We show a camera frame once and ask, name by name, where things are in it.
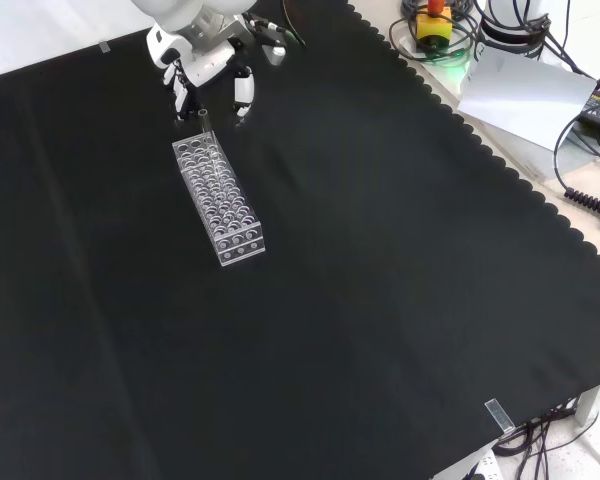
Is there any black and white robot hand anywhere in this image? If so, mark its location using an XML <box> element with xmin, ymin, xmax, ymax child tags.
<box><xmin>145</xmin><ymin>13</ymin><xmax>257</xmax><ymax>123</ymax></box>

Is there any clear glass test tube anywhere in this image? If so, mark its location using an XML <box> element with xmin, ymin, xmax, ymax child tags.
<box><xmin>197</xmin><ymin>108</ymin><xmax>218</xmax><ymax>150</ymax></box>

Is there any clear test tube rack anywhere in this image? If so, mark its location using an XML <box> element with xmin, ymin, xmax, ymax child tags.
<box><xmin>171</xmin><ymin>130</ymin><xmax>267</xmax><ymax>268</ymax></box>

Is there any yellow stop button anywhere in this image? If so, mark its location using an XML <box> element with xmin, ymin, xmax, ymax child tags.
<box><xmin>415</xmin><ymin>0</ymin><xmax>454</xmax><ymax>50</ymax></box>

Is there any black bench cloth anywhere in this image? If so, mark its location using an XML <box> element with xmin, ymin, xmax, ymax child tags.
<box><xmin>0</xmin><ymin>0</ymin><xmax>600</xmax><ymax>480</ymax></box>

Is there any pale board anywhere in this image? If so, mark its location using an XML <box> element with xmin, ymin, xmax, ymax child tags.
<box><xmin>456</xmin><ymin>48</ymin><xmax>600</xmax><ymax>152</ymax></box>

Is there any clear tape strip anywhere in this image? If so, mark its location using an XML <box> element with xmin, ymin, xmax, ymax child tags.
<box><xmin>484</xmin><ymin>397</ymin><xmax>516</xmax><ymax>434</ymax></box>

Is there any white power strip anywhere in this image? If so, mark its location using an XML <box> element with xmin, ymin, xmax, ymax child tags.
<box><xmin>463</xmin><ymin>448</ymin><xmax>500</xmax><ymax>480</ymax></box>

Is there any white table leg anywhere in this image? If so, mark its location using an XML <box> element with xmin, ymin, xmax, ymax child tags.
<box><xmin>573</xmin><ymin>375</ymin><xmax>600</xmax><ymax>427</ymax></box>

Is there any small white wrist camera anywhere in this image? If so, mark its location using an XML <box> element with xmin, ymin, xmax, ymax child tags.
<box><xmin>261</xmin><ymin>41</ymin><xmax>288</xmax><ymax>67</ymax></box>

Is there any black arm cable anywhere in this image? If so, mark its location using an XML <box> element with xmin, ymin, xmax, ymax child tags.
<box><xmin>244</xmin><ymin>0</ymin><xmax>309</xmax><ymax>50</ymax></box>

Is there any black stop button cable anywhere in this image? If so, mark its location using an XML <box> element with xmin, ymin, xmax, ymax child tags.
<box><xmin>389</xmin><ymin>0</ymin><xmax>483</xmax><ymax>64</ymax></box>

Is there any black ribbed-end cable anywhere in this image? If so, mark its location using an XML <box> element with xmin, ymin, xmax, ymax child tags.
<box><xmin>553</xmin><ymin>113</ymin><xmax>600</xmax><ymax>232</ymax></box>

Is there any black cable bundle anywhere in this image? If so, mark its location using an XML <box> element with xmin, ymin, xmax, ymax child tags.
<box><xmin>493</xmin><ymin>382</ymin><xmax>600</xmax><ymax>480</ymax></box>

